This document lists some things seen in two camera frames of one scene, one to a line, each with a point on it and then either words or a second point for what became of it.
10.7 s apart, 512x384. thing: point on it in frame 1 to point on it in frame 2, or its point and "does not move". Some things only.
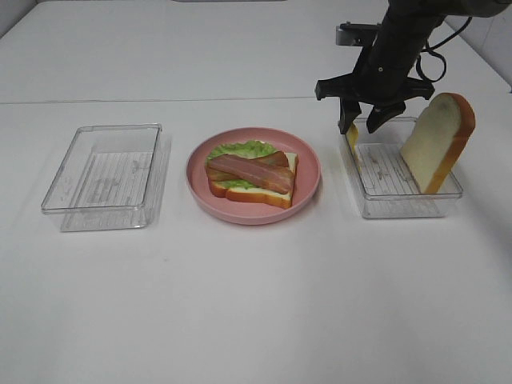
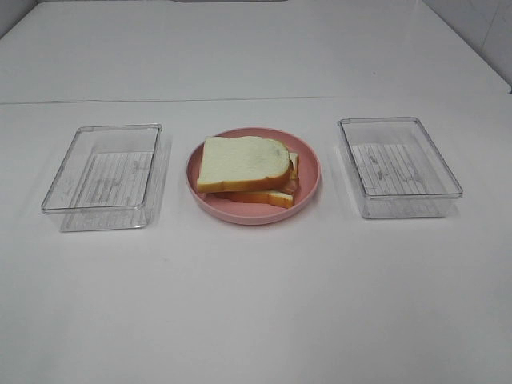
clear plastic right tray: x=385 y=182 does not move
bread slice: x=434 y=146 to x=239 y=163
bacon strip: x=251 y=174 to x=294 y=186
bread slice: x=260 y=195 does not move
